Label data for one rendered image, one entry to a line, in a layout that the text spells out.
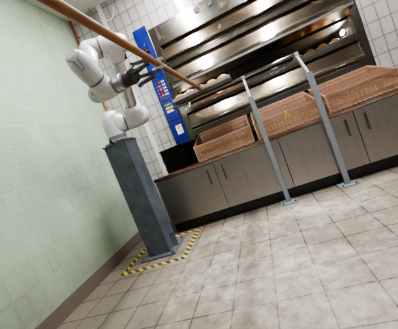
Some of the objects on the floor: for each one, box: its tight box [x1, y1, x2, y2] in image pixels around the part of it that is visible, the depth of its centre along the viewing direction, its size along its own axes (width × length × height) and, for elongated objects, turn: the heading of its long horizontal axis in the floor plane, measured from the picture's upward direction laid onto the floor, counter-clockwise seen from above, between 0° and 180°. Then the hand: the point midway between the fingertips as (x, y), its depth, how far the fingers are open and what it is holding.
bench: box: [153, 80, 398, 232], centre depth 248 cm, size 56×242×58 cm, turn 154°
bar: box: [173, 52, 360, 207], centre depth 230 cm, size 31×127×118 cm, turn 154°
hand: (157, 64), depth 131 cm, fingers closed on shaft, 3 cm apart
